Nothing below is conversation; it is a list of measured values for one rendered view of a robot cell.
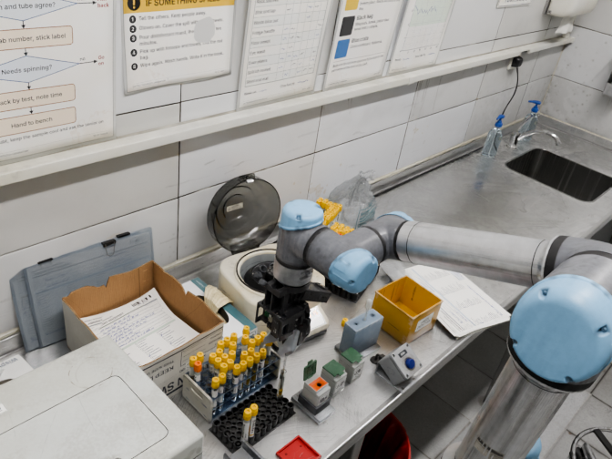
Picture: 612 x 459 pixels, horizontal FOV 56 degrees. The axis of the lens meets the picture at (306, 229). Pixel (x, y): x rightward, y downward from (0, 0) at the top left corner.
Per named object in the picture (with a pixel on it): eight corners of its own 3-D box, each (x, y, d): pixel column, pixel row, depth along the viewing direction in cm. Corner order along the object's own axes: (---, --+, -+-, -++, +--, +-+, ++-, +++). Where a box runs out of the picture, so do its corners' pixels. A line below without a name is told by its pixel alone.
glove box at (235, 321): (222, 366, 138) (225, 337, 133) (164, 312, 151) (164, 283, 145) (260, 343, 146) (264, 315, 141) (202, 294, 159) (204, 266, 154)
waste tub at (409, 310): (403, 347, 152) (413, 319, 147) (367, 319, 160) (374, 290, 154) (434, 328, 160) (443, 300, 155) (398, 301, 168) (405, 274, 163)
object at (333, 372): (331, 398, 134) (337, 378, 131) (317, 386, 137) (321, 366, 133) (343, 390, 137) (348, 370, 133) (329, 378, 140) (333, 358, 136)
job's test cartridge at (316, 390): (314, 413, 128) (319, 394, 125) (300, 400, 131) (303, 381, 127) (327, 404, 131) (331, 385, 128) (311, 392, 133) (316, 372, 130)
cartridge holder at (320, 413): (319, 425, 127) (321, 414, 126) (290, 400, 132) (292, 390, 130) (334, 413, 131) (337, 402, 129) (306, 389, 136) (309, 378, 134)
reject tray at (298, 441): (298, 477, 116) (299, 474, 116) (275, 454, 120) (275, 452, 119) (321, 457, 121) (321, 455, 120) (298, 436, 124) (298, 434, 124)
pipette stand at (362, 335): (352, 364, 144) (361, 335, 139) (333, 348, 148) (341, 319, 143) (380, 349, 150) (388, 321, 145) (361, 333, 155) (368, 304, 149)
